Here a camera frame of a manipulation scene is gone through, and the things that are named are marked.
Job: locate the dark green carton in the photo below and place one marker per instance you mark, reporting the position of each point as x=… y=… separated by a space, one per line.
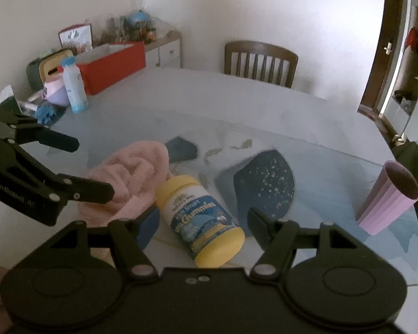
x=8 y=102

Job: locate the blue cloth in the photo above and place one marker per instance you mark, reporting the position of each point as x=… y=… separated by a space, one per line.
x=48 y=113

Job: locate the red framed card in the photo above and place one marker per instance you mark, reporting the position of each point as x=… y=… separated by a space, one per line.
x=75 y=38

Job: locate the pink towel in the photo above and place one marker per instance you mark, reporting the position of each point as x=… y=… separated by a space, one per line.
x=125 y=170

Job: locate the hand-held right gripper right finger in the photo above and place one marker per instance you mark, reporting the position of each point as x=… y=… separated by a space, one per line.
x=259 y=226

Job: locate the pile of toys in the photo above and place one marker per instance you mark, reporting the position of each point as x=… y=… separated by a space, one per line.
x=136 y=26

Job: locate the brown wooden door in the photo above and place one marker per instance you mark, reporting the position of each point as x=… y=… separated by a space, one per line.
x=381 y=73

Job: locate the wooden chair with jacket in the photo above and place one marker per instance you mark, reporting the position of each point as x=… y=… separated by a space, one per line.
x=386 y=128

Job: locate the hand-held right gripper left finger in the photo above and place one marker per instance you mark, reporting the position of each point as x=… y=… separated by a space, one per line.
x=149 y=228

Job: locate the red box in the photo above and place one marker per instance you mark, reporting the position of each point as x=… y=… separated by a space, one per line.
x=115 y=66

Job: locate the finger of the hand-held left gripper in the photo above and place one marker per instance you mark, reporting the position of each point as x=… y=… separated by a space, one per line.
x=57 y=141
x=90 y=191

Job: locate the white sideboard with wooden top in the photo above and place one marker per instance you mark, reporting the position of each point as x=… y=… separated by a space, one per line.
x=167 y=54

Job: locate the pink ribbed cup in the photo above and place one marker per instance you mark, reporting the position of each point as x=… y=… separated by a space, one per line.
x=383 y=201

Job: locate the white bottle with blue cap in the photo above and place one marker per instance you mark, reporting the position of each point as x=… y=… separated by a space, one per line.
x=75 y=83

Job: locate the green tissue box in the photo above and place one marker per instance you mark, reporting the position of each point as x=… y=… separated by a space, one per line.
x=38 y=71

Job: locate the lilac small pot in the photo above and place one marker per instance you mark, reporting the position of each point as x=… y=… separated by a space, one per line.
x=57 y=94

